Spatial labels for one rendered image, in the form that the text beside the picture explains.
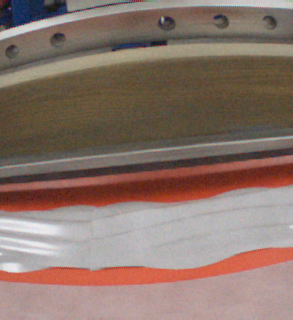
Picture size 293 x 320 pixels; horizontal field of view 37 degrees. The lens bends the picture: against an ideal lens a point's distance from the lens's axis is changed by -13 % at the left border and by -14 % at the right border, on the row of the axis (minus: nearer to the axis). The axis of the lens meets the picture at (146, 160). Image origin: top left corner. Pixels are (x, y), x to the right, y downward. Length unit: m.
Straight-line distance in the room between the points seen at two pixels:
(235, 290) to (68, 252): 0.12
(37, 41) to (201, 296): 0.40
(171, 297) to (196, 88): 0.14
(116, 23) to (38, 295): 0.36
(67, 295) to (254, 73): 0.20
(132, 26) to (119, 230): 0.29
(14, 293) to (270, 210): 0.19
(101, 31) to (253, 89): 0.27
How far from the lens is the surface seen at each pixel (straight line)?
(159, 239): 0.32
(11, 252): 0.34
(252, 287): 0.29
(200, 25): 0.56
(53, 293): 0.30
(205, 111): 0.34
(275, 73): 0.34
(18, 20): 1.00
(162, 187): 0.37
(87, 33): 0.57
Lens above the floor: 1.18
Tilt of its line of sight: 33 degrees down
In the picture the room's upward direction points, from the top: 9 degrees counter-clockwise
